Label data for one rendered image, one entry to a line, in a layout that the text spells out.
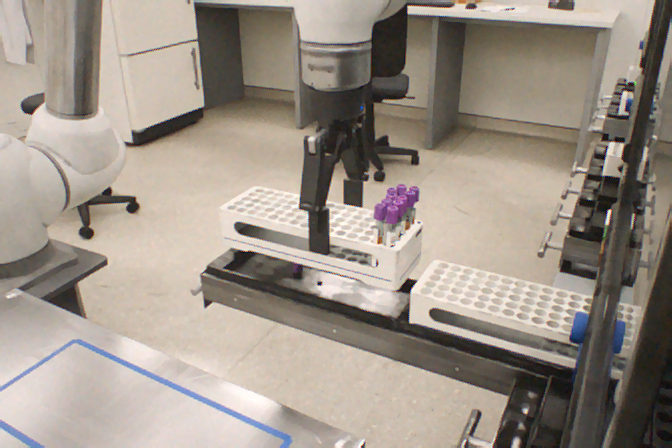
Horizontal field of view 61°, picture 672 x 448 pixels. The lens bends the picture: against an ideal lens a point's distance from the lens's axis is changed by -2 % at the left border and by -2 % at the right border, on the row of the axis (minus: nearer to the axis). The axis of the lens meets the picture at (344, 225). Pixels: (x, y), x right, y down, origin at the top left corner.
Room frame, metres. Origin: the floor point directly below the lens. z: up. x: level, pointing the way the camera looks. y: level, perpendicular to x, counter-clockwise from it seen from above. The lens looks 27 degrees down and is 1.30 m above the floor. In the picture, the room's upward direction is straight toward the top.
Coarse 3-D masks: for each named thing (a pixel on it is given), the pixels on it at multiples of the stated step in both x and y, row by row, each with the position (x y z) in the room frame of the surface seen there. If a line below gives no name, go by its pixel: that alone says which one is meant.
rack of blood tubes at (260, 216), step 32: (256, 192) 0.85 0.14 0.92; (224, 224) 0.79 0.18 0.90; (256, 224) 0.76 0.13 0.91; (288, 224) 0.74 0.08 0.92; (352, 224) 0.75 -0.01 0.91; (416, 224) 0.74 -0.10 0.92; (288, 256) 0.74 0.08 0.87; (320, 256) 0.71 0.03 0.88; (352, 256) 0.71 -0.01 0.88; (384, 256) 0.67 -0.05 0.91; (416, 256) 0.72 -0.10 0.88; (384, 288) 0.67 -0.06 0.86
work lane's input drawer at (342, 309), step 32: (224, 256) 0.83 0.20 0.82; (256, 256) 0.85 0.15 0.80; (224, 288) 0.77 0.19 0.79; (256, 288) 0.75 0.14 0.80; (288, 288) 0.73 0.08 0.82; (320, 288) 0.75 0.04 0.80; (352, 288) 0.75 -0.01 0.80; (288, 320) 0.72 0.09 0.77; (320, 320) 0.69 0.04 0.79; (352, 320) 0.67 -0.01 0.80; (384, 320) 0.66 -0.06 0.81; (384, 352) 0.64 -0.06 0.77; (416, 352) 0.62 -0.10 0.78; (448, 352) 0.60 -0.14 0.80; (480, 352) 0.59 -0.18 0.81; (480, 384) 0.58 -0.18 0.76; (544, 384) 0.55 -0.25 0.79
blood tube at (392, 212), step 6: (390, 210) 0.67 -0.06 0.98; (396, 210) 0.67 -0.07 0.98; (390, 216) 0.67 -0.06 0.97; (396, 216) 0.67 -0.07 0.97; (390, 222) 0.67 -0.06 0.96; (396, 222) 0.67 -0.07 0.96; (390, 228) 0.67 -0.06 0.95; (390, 234) 0.67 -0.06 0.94; (390, 240) 0.67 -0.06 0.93; (390, 246) 0.67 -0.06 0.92
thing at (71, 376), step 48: (0, 336) 0.61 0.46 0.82; (48, 336) 0.61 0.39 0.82; (96, 336) 0.61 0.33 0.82; (0, 384) 0.52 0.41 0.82; (48, 384) 0.52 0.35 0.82; (96, 384) 0.52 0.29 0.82; (144, 384) 0.52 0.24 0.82; (192, 384) 0.52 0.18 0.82; (0, 432) 0.44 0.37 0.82; (48, 432) 0.44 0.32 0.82; (96, 432) 0.44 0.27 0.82; (144, 432) 0.44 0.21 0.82; (192, 432) 0.45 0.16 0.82; (240, 432) 0.45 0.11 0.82; (288, 432) 0.45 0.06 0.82; (336, 432) 0.45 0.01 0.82
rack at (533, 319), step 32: (416, 288) 0.66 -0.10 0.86; (448, 288) 0.66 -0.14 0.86; (480, 288) 0.66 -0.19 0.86; (512, 288) 0.66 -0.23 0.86; (544, 288) 0.66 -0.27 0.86; (416, 320) 0.64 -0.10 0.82; (448, 320) 0.66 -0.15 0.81; (480, 320) 0.66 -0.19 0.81; (512, 320) 0.59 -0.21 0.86; (544, 320) 0.59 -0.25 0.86; (544, 352) 0.57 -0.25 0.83; (576, 352) 0.57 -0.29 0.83
